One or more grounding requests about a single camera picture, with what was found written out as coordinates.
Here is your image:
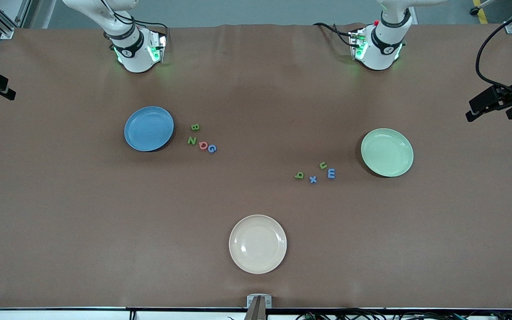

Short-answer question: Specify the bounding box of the green plate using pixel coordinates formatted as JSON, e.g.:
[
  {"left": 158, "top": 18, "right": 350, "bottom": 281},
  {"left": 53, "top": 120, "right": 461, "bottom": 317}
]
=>
[{"left": 361, "top": 128, "right": 415, "bottom": 178}]

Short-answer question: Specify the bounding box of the metal base connector plate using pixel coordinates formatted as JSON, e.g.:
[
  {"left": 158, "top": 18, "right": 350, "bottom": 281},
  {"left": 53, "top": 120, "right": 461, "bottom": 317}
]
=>
[
  {"left": 148, "top": 31, "right": 168, "bottom": 64},
  {"left": 349, "top": 29, "right": 368, "bottom": 60}
]

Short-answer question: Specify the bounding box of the blue plate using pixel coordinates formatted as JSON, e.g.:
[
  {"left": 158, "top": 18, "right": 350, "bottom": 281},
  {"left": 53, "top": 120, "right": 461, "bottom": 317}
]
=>
[{"left": 124, "top": 106, "right": 175, "bottom": 152}]

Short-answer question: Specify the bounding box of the cream plate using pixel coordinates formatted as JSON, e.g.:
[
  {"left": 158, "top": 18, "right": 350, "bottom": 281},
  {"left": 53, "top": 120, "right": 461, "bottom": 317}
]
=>
[{"left": 229, "top": 215, "right": 288, "bottom": 274}]

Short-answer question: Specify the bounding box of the brown table cover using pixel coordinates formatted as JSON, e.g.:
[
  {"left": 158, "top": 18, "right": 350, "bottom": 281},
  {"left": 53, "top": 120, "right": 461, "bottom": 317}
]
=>
[{"left": 0, "top": 23, "right": 512, "bottom": 309}]

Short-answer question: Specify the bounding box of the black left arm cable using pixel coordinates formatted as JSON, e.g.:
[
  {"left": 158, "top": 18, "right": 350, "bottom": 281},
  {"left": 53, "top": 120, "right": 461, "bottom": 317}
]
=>
[{"left": 475, "top": 2, "right": 512, "bottom": 100}]

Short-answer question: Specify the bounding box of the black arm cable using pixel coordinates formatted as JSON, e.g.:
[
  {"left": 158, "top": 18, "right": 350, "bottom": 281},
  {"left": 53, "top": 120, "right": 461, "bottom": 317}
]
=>
[
  {"left": 475, "top": 2, "right": 512, "bottom": 100},
  {"left": 100, "top": 0, "right": 170, "bottom": 40}
]

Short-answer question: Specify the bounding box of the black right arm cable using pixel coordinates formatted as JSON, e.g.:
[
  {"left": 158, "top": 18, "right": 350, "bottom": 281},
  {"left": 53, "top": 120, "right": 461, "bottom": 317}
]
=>
[{"left": 100, "top": 0, "right": 170, "bottom": 40}]

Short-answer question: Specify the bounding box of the black base cable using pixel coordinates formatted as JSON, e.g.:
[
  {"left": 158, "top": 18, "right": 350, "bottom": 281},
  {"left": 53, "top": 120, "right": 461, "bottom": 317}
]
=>
[{"left": 313, "top": 22, "right": 355, "bottom": 47}]

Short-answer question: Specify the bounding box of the white table edge rail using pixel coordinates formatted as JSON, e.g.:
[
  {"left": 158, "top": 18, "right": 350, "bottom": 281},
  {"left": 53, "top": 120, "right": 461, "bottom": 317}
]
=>
[{"left": 0, "top": 308, "right": 512, "bottom": 320}]

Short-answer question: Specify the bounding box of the grey metal camera bracket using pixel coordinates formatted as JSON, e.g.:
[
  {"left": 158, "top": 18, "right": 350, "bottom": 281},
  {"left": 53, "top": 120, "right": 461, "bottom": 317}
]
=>
[{"left": 247, "top": 294, "right": 272, "bottom": 320}]

